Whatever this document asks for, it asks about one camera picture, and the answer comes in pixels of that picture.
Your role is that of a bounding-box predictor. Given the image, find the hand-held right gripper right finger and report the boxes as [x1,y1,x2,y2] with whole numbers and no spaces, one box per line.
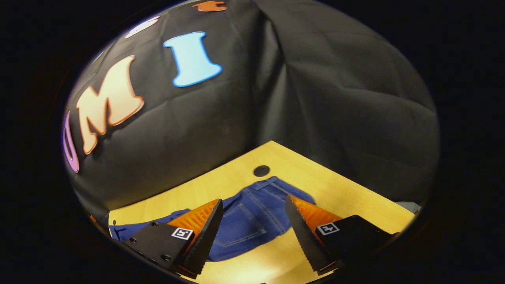
[285,195,395,276]

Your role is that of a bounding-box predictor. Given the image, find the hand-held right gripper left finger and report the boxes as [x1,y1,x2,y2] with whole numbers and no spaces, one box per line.
[122,198,224,278]

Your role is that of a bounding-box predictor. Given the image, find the blue denim jeans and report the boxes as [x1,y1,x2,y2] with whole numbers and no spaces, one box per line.
[108,176,316,262]

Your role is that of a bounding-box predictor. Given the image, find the black backdrop cloth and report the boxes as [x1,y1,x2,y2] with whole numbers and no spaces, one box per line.
[61,0,440,221]

